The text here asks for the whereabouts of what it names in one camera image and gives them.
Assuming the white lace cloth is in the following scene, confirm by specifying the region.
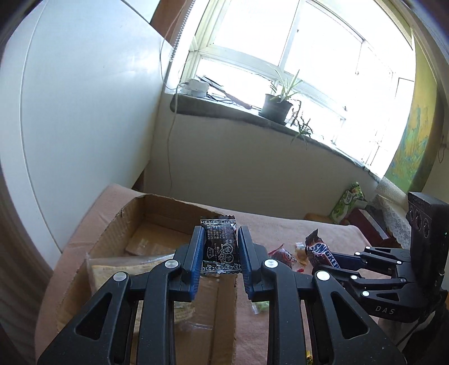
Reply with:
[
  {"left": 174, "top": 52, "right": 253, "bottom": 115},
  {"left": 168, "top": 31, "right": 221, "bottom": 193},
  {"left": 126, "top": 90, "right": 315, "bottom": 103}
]
[{"left": 374, "top": 175, "right": 413, "bottom": 250}]

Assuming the pink blanket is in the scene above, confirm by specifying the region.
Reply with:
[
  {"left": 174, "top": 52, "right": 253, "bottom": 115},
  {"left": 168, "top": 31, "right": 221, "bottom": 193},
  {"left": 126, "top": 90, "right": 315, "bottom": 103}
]
[{"left": 35, "top": 182, "right": 407, "bottom": 365}]

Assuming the potted green plant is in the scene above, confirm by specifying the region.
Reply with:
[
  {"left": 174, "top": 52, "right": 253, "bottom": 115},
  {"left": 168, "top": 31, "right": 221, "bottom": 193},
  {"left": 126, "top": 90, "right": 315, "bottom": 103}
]
[{"left": 258, "top": 63, "right": 314, "bottom": 150}]

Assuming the brown chocolate bar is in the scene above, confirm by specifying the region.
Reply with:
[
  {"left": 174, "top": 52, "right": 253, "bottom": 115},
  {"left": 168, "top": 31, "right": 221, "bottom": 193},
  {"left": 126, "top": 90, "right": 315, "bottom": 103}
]
[{"left": 304, "top": 230, "right": 342, "bottom": 272}]

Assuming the white blind cord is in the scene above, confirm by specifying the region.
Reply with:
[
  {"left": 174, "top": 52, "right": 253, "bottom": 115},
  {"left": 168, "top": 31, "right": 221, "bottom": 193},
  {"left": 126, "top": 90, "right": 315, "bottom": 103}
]
[{"left": 170, "top": 0, "right": 195, "bottom": 65}]

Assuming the green tissue box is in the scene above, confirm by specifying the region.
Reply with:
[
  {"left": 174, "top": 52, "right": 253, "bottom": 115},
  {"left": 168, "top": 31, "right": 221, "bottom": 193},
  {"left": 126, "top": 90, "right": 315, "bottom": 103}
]
[{"left": 331, "top": 182, "right": 367, "bottom": 225}]

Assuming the white cable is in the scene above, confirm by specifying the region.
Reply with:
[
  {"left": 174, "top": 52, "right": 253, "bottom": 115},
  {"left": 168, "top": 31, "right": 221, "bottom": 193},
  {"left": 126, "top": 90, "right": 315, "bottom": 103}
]
[{"left": 159, "top": 35, "right": 183, "bottom": 192}]

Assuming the white cabinet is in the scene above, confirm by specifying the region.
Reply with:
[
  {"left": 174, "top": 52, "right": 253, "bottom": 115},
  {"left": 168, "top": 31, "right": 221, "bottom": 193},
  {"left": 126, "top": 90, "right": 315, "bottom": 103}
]
[{"left": 0, "top": 0, "right": 165, "bottom": 260}]

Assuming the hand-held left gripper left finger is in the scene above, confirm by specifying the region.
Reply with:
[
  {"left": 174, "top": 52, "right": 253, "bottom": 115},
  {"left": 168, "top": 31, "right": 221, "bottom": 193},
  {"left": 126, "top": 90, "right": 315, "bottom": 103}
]
[{"left": 37, "top": 225, "right": 206, "bottom": 365}]

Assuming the white power adapter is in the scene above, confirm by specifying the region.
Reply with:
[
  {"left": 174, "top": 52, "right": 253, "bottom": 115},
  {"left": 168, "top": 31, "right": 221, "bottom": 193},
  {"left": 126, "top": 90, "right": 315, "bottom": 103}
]
[{"left": 180, "top": 79, "right": 208, "bottom": 98}]

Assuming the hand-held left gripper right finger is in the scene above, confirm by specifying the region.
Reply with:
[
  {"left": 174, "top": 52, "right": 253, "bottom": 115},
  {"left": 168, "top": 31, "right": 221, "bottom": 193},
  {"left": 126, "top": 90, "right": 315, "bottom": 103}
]
[{"left": 237, "top": 225, "right": 409, "bottom": 365}]

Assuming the tan flat snack packet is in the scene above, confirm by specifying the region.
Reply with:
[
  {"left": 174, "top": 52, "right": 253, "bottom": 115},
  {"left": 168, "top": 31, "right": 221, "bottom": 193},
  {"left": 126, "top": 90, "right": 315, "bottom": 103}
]
[{"left": 124, "top": 223, "right": 178, "bottom": 257}]

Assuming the dark red box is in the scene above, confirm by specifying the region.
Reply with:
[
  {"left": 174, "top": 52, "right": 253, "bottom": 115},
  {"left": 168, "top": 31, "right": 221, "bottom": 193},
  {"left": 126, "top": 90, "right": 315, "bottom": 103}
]
[{"left": 347, "top": 207, "right": 386, "bottom": 241}]

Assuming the yellow green wall poster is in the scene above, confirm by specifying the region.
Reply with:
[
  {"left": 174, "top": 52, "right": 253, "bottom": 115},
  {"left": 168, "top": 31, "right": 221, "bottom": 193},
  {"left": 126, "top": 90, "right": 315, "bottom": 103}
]
[{"left": 384, "top": 75, "right": 439, "bottom": 192}]

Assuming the cardboard box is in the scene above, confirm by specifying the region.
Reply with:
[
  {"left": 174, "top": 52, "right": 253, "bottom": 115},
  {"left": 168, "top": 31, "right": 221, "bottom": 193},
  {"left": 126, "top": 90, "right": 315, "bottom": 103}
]
[{"left": 56, "top": 194, "right": 239, "bottom": 365}]

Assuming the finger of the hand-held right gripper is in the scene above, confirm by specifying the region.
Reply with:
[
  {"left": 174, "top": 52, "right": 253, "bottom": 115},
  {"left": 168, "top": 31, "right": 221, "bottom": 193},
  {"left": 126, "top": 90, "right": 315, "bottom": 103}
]
[
  {"left": 330, "top": 247, "right": 414, "bottom": 272},
  {"left": 311, "top": 264, "right": 409, "bottom": 300}
]

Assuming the black snack packet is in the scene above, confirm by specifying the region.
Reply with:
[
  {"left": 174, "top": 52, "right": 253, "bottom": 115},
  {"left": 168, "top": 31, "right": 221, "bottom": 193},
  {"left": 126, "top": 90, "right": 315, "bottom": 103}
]
[{"left": 200, "top": 216, "right": 242, "bottom": 276}]

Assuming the clear cracker packet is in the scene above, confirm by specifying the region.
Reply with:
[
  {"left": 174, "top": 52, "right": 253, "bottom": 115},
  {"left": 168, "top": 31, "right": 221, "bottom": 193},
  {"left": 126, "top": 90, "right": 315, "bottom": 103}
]
[{"left": 86, "top": 254, "right": 197, "bottom": 323}]

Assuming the white framed window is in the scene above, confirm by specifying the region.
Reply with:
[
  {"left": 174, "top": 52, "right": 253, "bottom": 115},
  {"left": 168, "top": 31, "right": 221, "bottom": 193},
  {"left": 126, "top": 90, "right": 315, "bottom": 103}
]
[{"left": 175, "top": 0, "right": 416, "bottom": 176}]

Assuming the red snack packet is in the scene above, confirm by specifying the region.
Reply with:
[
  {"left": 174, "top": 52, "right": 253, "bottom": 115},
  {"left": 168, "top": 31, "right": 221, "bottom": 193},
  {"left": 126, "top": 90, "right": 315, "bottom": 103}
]
[{"left": 268, "top": 246, "right": 299, "bottom": 270}]

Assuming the grey stone window sill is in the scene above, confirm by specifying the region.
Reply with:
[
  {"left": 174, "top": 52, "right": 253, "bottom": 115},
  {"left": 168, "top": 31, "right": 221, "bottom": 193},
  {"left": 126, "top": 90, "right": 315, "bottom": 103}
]
[{"left": 170, "top": 93, "right": 381, "bottom": 179}]

